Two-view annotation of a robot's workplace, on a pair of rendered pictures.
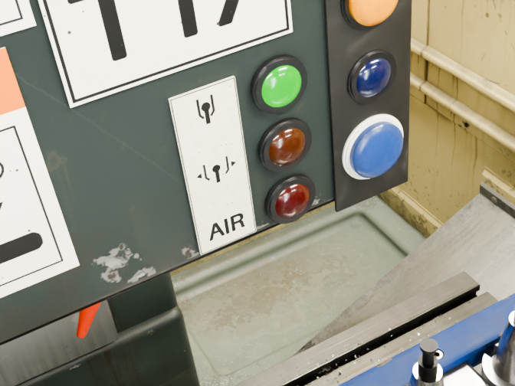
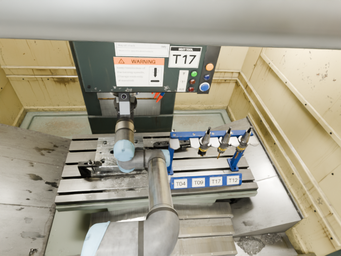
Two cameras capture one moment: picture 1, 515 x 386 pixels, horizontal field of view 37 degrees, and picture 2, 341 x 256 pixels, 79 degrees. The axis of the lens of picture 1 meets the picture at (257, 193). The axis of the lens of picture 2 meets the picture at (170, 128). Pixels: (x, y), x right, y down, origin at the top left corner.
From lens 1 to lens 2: 41 cm
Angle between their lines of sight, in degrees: 11
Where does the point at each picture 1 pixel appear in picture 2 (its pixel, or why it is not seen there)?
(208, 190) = (180, 83)
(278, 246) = (199, 113)
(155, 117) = (177, 71)
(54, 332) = (148, 108)
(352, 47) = (205, 72)
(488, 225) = (244, 124)
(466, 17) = (258, 77)
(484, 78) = (257, 92)
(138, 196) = (172, 81)
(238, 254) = (190, 111)
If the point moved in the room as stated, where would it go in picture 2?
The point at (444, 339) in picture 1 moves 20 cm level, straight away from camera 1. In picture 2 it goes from (215, 132) to (230, 113)
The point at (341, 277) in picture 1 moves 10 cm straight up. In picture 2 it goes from (209, 124) to (212, 117)
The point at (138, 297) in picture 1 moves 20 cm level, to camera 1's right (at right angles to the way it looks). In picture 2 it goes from (166, 108) to (190, 115)
